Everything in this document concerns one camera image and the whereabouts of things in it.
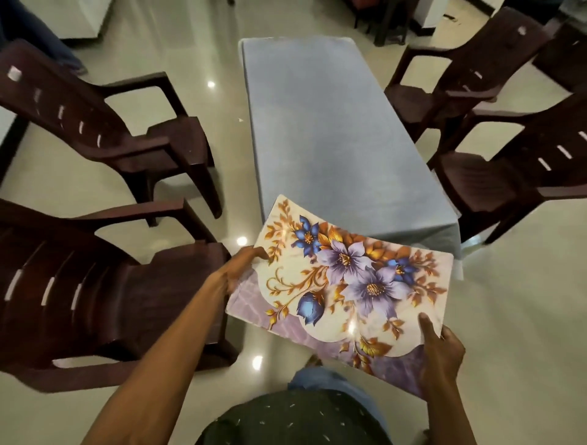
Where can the person's left hand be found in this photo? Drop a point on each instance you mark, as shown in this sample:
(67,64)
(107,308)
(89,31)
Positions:
(238,268)

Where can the floral printed placemat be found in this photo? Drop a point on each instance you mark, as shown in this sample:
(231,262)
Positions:
(341,286)

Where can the person's right thumb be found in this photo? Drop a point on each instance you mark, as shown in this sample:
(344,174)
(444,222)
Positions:
(427,329)

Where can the white cabinet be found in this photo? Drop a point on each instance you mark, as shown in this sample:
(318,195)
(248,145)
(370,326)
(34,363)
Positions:
(75,16)

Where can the dark wooden furniture legs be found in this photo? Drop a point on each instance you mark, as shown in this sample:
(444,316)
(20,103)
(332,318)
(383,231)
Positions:
(385,18)

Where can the person's left forearm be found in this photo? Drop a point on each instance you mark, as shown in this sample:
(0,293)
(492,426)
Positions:
(153,366)

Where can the grey blue tablecloth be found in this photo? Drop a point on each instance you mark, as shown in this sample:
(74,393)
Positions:
(337,133)

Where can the dark brown plastic armchair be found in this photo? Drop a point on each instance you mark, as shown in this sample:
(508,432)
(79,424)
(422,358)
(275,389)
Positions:
(91,298)
(110,130)
(518,169)
(463,75)
(563,55)

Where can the person's left thumb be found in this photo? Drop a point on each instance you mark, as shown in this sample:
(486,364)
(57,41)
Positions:
(257,253)

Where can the person's dark green patterned shirt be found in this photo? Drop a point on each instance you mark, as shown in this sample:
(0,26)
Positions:
(293,419)

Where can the person's right hand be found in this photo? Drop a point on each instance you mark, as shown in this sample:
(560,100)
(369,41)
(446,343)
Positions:
(439,355)

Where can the person's right forearm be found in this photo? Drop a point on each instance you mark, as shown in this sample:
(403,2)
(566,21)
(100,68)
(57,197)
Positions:
(448,419)

